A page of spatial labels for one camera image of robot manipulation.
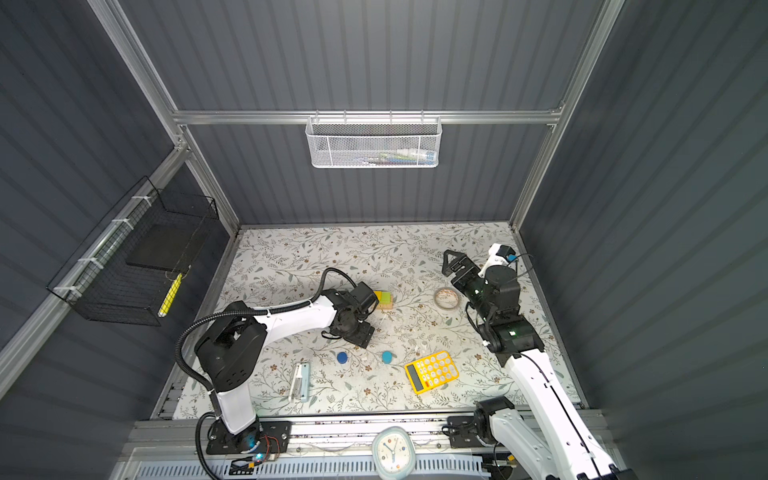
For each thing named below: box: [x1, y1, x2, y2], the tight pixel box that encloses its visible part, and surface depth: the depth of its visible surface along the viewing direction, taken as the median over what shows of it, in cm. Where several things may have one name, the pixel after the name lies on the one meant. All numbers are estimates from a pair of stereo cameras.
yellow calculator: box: [404, 351, 460, 394], surface depth 84 cm
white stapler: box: [289, 362, 311, 403], surface depth 81 cm
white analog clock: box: [372, 426, 415, 480], surface depth 71 cm
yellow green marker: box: [157, 273, 183, 318], surface depth 69 cm
